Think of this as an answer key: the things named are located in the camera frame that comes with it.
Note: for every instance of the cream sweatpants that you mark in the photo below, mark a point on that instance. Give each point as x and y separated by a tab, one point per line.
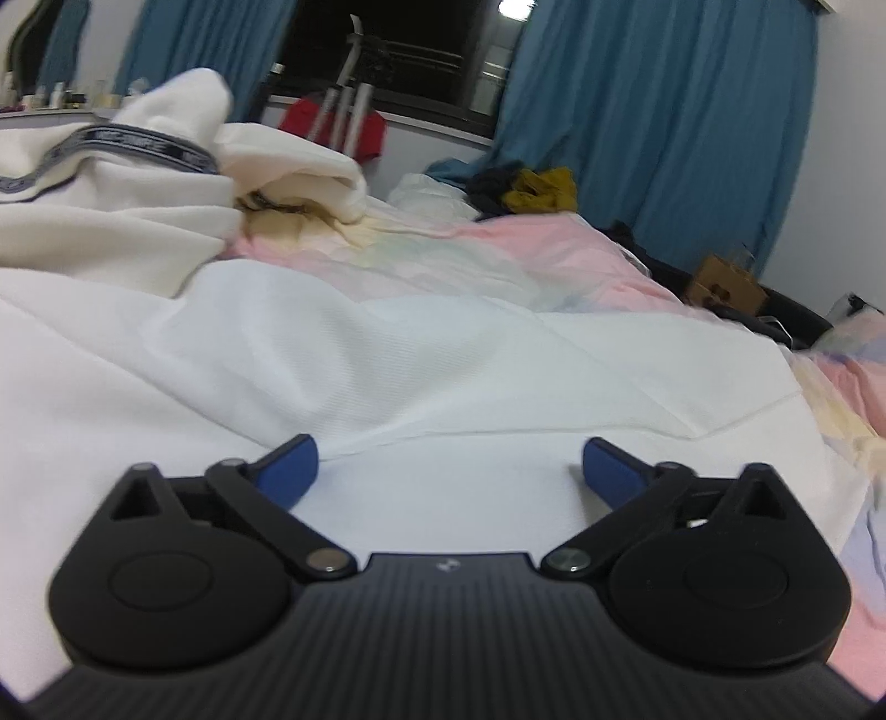
104	221

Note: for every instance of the pastel blanket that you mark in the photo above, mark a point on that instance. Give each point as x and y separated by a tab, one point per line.
484	242

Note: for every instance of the mustard yellow garment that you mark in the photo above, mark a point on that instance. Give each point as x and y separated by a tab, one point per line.
543	190

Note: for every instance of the black garment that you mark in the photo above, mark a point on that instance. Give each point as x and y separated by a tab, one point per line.
491	185

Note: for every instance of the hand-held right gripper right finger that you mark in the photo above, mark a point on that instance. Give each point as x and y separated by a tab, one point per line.
609	471

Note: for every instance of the brown paper bag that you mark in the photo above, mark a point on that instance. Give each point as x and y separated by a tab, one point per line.
727	284

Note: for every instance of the white bedding bundle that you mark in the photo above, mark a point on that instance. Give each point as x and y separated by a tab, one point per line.
426	197

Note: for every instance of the blue curtain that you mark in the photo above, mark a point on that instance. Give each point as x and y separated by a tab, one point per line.
657	104
201	41

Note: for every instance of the black sofa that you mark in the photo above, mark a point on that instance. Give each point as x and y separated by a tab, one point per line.
796	315

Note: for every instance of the dark window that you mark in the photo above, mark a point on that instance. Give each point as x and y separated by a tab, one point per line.
415	41

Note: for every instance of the row of toiletry bottles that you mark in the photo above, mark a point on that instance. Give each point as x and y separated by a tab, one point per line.
59	95

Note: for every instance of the red cloth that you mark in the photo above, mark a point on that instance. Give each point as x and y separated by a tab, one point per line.
301	121

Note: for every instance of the silver tripod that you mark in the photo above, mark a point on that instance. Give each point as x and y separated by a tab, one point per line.
342	104

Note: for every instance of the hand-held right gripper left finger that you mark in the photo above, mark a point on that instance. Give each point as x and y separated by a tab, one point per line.
291	469

